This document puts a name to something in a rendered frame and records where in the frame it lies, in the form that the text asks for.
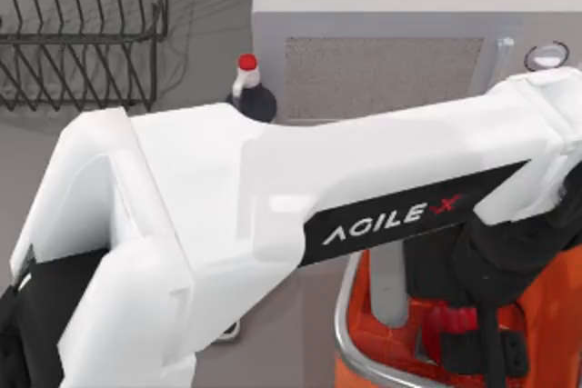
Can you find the red ribbed object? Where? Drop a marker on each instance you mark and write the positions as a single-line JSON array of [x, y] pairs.
[[450, 319]]

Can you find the orange basket with metal rim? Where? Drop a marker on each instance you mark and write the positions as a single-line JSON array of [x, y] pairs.
[[545, 315]]

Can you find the pale grey rounded box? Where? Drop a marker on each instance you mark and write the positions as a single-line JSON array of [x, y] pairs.
[[390, 283]]

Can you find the microwave door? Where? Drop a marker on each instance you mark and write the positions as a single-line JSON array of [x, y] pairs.
[[382, 79]]

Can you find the microwave knob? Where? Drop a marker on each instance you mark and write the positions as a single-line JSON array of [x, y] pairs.
[[545, 56]]

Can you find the black bottle with red cap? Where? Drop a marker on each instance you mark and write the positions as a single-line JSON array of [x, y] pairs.
[[254, 99]]

